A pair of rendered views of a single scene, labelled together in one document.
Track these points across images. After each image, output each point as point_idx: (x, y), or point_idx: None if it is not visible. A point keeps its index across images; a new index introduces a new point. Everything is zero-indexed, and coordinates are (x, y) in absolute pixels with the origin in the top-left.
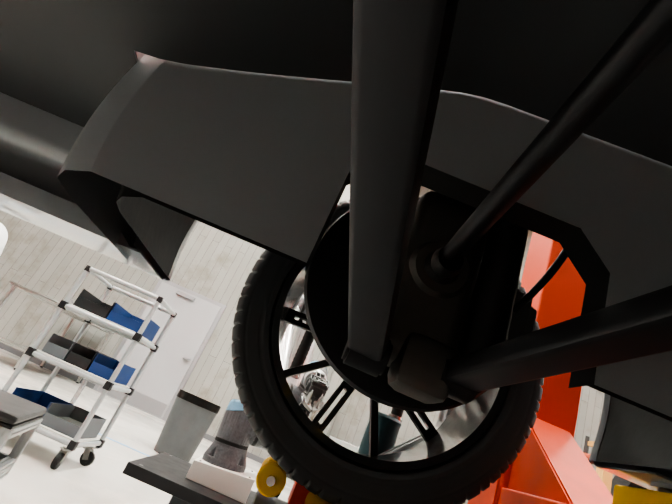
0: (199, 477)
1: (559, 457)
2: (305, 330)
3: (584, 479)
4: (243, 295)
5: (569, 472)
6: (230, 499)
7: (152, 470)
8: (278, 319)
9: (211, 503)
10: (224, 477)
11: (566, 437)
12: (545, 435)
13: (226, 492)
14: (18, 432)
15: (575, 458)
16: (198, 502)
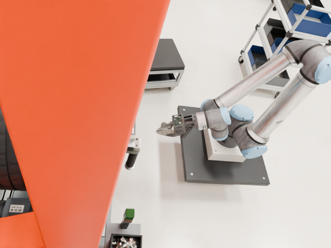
0: (205, 132)
1: (15, 224)
2: (292, 80)
3: (1, 237)
4: None
5: (4, 227)
6: (202, 151)
7: (183, 114)
8: None
9: (182, 144)
10: (208, 140)
11: (37, 239)
12: (32, 220)
13: (207, 148)
14: (152, 73)
15: (17, 238)
16: (181, 139)
